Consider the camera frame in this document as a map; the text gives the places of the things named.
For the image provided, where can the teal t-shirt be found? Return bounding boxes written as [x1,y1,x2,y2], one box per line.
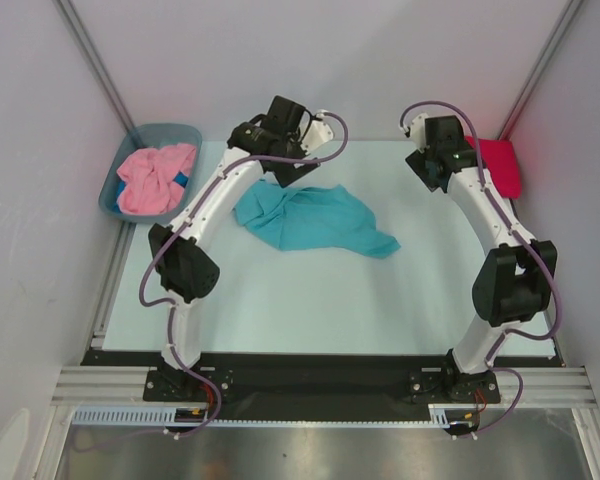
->
[234,180,401,259]

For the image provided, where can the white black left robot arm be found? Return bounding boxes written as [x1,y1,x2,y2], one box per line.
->
[148,96,333,400]

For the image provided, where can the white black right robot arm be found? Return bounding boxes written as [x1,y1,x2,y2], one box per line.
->
[404,114,557,403]

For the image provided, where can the folded red t-shirt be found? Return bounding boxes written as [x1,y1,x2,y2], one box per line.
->
[465,136,522,199]

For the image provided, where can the blue t-shirt in basket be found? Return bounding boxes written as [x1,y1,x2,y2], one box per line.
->
[112,172,189,213]

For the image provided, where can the pink t-shirt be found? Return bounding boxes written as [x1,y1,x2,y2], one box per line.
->
[117,143,198,216]

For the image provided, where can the grey-blue plastic basket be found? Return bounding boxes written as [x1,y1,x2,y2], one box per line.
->
[98,123,202,223]

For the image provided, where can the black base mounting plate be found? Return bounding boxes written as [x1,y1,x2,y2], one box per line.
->
[80,349,564,404]

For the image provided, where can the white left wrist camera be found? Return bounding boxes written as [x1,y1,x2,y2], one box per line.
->
[299,110,334,153]

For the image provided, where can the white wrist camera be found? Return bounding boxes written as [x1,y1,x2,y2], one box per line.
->
[400,113,429,150]
[299,110,334,153]

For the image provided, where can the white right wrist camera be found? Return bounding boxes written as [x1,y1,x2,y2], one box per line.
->
[400,113,429,150]

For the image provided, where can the right aluminium corner post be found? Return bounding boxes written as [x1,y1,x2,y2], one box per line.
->
[497,0,587,140]

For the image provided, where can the aluminium corner post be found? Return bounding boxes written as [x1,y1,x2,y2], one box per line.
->
[497,0,587,140]
[52,0,135,132]

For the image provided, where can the aluminium front rail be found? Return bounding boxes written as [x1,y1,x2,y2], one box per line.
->
[51,366,597,409]

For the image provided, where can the left aluminium corner post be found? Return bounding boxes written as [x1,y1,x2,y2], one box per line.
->
[52,0,135,132]

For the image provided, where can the white slotted cable duct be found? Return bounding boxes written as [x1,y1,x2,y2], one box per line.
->
[73,406,450,429]

